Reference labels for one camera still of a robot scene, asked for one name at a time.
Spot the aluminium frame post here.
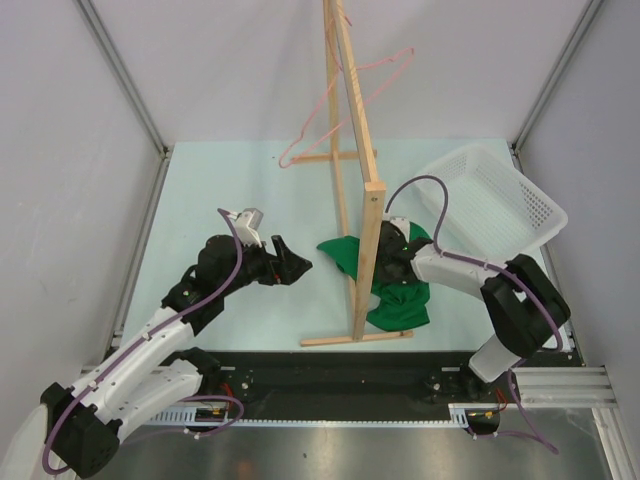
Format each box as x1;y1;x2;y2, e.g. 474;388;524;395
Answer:
511;0;608;155
73;0;169;158

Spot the left aluminium frame post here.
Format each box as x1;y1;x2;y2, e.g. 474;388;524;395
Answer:
73;0;169;158

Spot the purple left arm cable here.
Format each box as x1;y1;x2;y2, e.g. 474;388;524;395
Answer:
42;208;246;475

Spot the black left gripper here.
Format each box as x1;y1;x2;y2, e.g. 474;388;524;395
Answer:
219;235;311;297

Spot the white slotted cable duct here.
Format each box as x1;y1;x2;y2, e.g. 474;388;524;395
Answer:
145;401;500;431

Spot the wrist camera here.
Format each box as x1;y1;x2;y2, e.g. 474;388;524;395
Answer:
383;213;411;241
234;208;263;246

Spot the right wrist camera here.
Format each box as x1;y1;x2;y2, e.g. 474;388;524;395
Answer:
383;213;411;241

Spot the green t shirt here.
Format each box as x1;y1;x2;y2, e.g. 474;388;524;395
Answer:
315;219;434;334

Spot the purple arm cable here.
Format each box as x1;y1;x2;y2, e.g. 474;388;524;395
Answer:
384;174;569;456
42;208;246;475

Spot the pink wire hanger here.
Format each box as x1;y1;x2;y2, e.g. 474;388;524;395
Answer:
278;1;416;169

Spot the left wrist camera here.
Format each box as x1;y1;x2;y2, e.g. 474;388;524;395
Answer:
234;208;263;246

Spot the white plastic basket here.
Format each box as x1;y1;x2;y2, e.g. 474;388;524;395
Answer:
415;144;568;260

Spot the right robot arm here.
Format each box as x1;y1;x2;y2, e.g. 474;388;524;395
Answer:
374;217;571;401

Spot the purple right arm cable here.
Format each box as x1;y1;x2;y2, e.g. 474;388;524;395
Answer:
384;174;569;456

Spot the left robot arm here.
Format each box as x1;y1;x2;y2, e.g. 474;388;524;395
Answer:
41;235;313;479

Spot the wooden clothes rack stand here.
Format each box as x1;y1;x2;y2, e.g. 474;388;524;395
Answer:
290;0;415;348

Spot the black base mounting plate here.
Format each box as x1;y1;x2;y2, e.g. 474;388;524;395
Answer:
199;352;516;414

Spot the right aluminium frame post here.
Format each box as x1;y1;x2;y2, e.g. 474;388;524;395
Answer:
511;0;608;155

